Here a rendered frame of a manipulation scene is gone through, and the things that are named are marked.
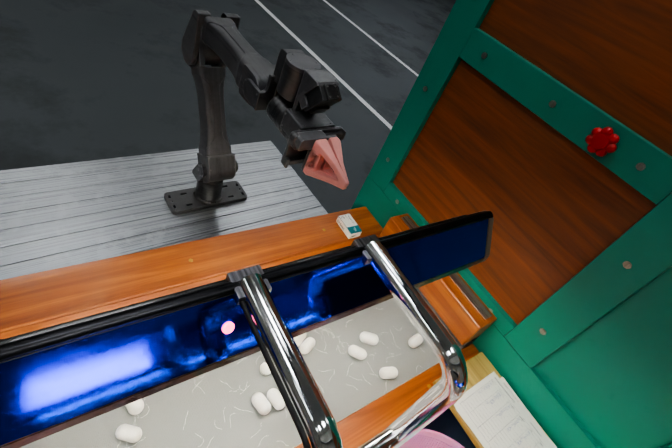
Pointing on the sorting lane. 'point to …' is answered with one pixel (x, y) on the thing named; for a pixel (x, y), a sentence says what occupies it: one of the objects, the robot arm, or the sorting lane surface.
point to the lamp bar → (204, 329)
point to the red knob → (602, 141)
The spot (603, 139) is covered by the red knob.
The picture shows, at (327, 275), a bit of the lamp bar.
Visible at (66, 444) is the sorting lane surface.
